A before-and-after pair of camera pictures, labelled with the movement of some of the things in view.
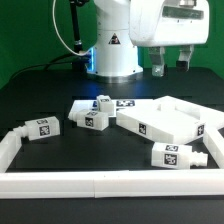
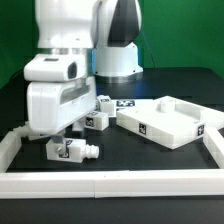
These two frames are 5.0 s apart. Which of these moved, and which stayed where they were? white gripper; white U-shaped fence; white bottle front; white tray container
Moved: white bottle front; white gripper
Stayed: white U-shaped fence; white tray container
